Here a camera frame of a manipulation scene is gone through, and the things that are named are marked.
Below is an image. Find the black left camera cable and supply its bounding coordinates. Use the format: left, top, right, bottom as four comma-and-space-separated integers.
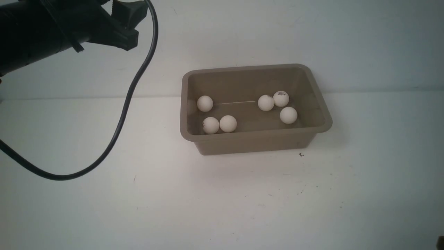
0, 0, 159, 181

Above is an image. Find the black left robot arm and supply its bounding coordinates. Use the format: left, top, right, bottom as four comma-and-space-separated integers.
0, 0, 159, 77

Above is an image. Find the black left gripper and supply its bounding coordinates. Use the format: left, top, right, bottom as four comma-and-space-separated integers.
42, 0, 148, 52

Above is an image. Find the white ping-pong ball corner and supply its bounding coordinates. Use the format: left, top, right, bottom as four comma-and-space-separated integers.
273, 91, 290, 107

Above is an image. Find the white ping-pong ball with logo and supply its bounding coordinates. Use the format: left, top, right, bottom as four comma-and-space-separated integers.
197, 95, 214, 112

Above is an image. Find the brown plastic storage bin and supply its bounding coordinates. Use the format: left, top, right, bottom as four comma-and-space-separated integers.
180, 64, 333, 156

